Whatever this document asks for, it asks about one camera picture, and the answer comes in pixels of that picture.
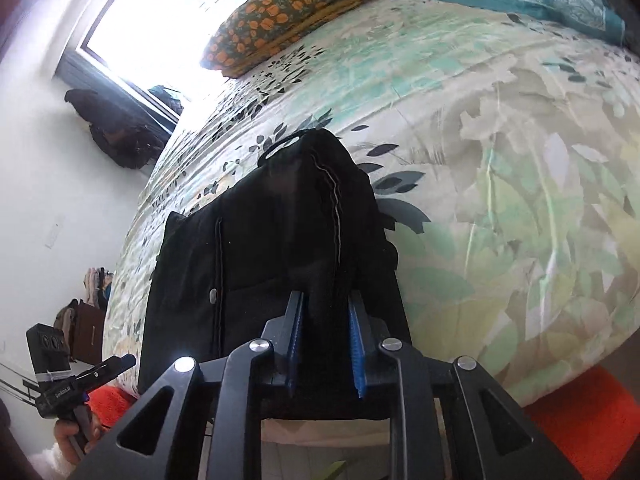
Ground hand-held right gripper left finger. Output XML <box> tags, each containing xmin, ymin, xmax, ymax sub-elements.
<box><xmin>67</xmin><ymin>291</ymin><xmax>306</xmax><ymax>480</ymax></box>

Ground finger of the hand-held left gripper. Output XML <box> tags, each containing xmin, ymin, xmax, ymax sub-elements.
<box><xmin>75</xmin><ymin>353</ymin><xmax>137</xmax><ymax>392</ymax></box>

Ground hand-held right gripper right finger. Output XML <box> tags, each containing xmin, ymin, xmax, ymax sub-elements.
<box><xmin>347</xmin><ymin>290</ymin><xmax>583</xmax><ymax>480</ymax></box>

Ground black pants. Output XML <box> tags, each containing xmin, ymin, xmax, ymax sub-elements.
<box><xmin>137</xmin><ymin>127</ymin><xmax>414</xmax><ymax>422</ymax></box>

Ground person's left hand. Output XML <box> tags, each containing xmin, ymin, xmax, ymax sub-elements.
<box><xmin>54</xmin><ymin>407</ymin><xmax>108</xmax><ymax>467</ymax></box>

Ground bed with floral leaf sheet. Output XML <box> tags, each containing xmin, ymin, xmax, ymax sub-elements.
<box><xmin>102</xmin><ymin>0</ymin><xmax>640</xmax><ymax>443</ymax></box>

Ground dark hanging bags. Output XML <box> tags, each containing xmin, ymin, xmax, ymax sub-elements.
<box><xmin>64</xmin><ymin>87</ymin><xmax>172</xmax><ymax>171</ymax></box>

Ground orange shaggy rug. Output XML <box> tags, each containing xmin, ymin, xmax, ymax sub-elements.
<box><xmin>82</xmin><ymin>365</ymin><xmax>640</xmax><ymax>480</ymax></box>

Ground orange floral pillow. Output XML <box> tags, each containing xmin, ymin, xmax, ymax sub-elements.
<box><xmin>200</xmin><ymin>0</ymin><xmax>406</xmax><ymax>79</ymax></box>

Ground window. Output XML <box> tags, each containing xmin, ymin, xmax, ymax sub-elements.
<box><xmin>75</xmin><ymin>0</ymin><xmax>261</xmax><ymax>128</ymax></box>

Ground white wall outlet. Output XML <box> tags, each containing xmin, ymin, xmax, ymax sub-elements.
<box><xmin>44</xmin><ymin>214</ymin><xmax>67</xmax><ymax>251</ymax></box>

